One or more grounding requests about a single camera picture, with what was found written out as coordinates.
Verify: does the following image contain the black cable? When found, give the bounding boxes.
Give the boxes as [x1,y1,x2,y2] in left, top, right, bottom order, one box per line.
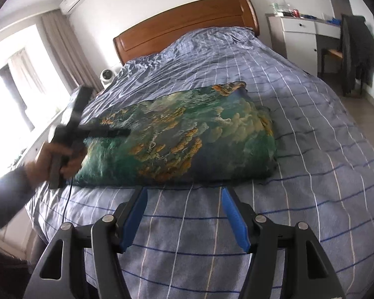
[62,177,74,225]

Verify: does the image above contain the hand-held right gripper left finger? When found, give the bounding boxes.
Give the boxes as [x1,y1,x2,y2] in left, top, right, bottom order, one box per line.
[24,188,148,299]

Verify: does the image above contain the bright window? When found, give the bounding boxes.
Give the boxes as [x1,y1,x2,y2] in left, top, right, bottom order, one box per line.
[0,25,50,162]

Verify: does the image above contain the person's left hand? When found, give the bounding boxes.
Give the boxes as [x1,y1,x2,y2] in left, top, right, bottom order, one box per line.
[25,142,85,182]

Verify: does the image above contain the wooden bed headboard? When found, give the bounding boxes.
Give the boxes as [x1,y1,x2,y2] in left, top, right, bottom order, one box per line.
[113,0,260,66]

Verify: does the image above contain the white drawer cabinet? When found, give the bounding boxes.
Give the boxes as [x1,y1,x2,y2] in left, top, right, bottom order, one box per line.
[0,106,75,246]

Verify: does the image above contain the bed with blue plaid duvet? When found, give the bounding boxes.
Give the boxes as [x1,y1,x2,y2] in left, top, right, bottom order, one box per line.
[25,26,374,299]

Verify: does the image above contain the green landscape print jacket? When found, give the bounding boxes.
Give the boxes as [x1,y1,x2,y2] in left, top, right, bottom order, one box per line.
[73,81,278,186]

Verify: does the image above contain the person's left forearm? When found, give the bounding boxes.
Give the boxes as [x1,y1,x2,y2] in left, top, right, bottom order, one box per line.
[0,165,35,240]

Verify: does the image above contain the clear plastic bottles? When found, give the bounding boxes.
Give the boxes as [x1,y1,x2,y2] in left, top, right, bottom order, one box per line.
[270,1,292,16]

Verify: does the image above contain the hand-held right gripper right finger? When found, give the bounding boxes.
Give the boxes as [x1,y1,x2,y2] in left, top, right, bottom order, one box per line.
[221,186,346,299]

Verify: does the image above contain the beige curtain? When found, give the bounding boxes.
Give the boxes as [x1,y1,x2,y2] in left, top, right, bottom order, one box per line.
[40,11,103,92]

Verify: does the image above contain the white round fan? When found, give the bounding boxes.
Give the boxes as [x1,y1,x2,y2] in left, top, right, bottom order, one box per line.
[100,68,117,89]

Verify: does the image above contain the person's dark pants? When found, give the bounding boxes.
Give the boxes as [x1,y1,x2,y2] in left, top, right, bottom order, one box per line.
[0,237,47,299]

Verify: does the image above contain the dark jacket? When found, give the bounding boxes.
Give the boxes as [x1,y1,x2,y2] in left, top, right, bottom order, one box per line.
[340,14,374,97]

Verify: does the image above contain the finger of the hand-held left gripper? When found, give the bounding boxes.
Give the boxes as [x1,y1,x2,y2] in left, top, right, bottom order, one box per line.
[81,126,131,138]

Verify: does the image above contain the white desk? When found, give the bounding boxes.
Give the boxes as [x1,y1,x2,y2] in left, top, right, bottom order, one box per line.
[266,13,343,77]

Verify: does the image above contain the wooden chair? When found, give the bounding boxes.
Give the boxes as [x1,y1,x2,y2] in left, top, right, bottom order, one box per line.
[321,48,345,77]

